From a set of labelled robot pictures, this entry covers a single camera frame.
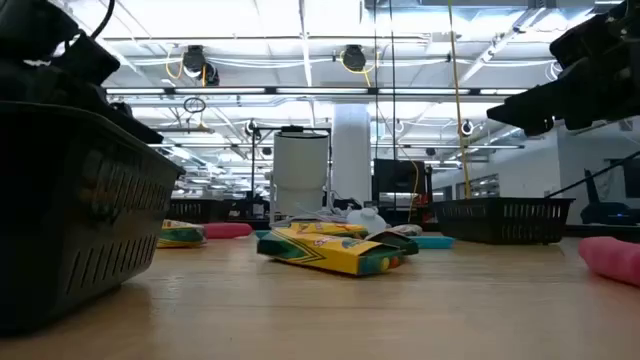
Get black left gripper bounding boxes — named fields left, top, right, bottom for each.
left=0, top=54, right=166, bottom=146

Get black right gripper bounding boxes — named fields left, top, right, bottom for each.
left=486, top=43, right=640, bottom=137

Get yellow green crayon box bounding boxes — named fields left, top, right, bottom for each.
left=287, top=221, right=370, bottom=240
left=157, top=219, right=207, bottom=250

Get pink handled pliers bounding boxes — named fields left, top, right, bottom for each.
left=202, top=222, right=255, bottom=240
left=578, top=236, right=640, bottom=288

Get blue rectangular eraser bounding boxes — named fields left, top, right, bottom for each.
left=410, top=235, right=456, bottom=250

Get yellow battery pack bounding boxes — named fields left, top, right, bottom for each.
left=256, top=227, right=420, bottom=278

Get thin black diagonal rod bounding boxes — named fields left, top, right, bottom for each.
left=547, top=151, right=640, bottom=199

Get black slotted plastic basket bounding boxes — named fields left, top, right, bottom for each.
left=167, top=198, right=226, bottom=225
left=0, top=101, right=186, bottom=336
left=432, top=196, right=576, bottom=246

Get clear plastic cup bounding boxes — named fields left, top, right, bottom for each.
left=272, top=130, right=331, bottom=219

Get long ceiling light bar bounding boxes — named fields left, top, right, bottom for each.
left=104, top=85, right=529, bottom=97

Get white building column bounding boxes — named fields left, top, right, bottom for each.
left=332, top=102, right=374, bottom=204

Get white round puck device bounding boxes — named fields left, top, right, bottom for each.
left=345, top=206, right=388, bottom=235

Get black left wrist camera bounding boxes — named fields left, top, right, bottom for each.
left=49, top=30, right=122, bottom=87

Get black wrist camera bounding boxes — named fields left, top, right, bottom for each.
left=49, top=30, right=122, bottom=87
left=548, top=8, right=626, bottom=69

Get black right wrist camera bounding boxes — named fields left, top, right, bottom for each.
left=548, top=8, right=626, bottom=69

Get black ceiling cable reel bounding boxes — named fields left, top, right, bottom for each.
left=341, top=43, right=368, bottom=73
left=180, top=44, right=221, bottom=87

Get yellow hanging cable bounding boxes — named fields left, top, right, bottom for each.
left=446, top=0, right=474, bottom=200

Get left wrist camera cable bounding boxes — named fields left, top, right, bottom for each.
left=89, top=0, right=117, bottom=41

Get black background rig frame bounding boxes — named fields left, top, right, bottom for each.
left=249, top=125, right=335, bottom=224

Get thin black cable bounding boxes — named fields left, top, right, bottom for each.
left=372, top=0, right=380, bottom=161

